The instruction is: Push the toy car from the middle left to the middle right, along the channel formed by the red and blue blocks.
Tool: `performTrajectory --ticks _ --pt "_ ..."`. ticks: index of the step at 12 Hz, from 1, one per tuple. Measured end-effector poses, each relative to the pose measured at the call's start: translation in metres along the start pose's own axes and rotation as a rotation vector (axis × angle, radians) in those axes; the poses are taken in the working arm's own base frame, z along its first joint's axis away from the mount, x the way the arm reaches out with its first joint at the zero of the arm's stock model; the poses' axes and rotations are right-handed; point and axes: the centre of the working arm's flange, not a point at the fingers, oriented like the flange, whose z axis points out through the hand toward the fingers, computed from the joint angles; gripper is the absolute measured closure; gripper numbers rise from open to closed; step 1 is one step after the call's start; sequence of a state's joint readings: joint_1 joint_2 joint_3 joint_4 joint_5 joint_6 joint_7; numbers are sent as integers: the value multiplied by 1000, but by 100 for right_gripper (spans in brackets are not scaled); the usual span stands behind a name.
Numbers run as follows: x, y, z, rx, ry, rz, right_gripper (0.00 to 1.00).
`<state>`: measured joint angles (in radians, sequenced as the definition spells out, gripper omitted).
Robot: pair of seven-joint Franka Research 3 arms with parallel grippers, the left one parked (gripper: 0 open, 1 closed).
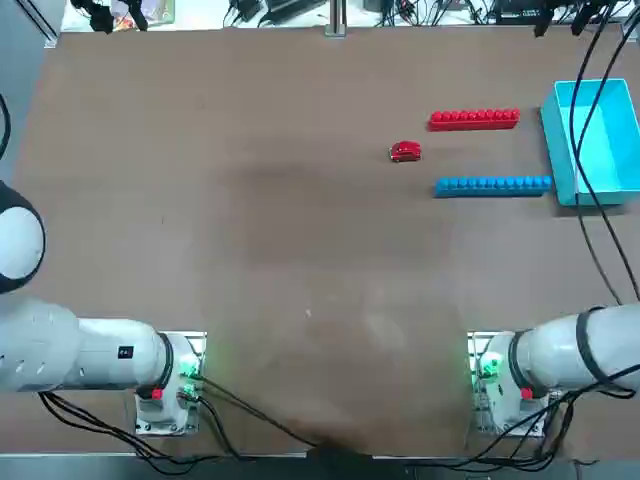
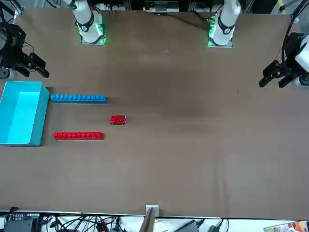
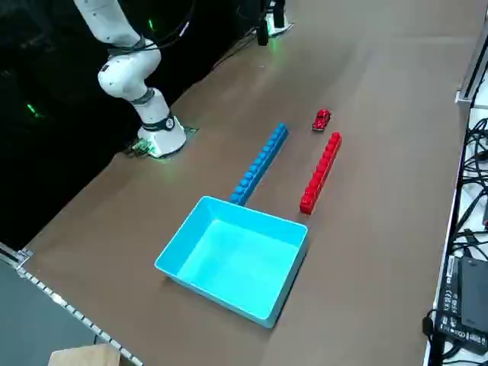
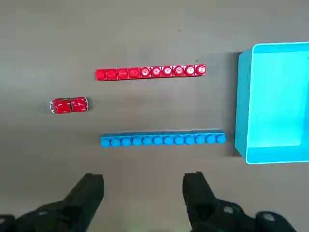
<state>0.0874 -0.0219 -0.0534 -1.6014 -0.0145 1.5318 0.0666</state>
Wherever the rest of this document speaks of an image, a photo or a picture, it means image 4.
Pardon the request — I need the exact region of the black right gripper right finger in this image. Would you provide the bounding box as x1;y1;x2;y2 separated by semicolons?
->
182;171;298;232

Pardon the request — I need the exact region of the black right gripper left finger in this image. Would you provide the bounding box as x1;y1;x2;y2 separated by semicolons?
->
0;172;105;232

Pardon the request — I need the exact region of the red toy car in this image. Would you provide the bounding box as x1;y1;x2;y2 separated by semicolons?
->
49;96;89;114

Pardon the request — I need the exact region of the long blue building block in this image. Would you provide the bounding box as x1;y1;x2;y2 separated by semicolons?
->
132;130;196;147

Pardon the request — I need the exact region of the blue plastic bin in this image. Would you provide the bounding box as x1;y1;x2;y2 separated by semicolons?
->
234;41;309;165

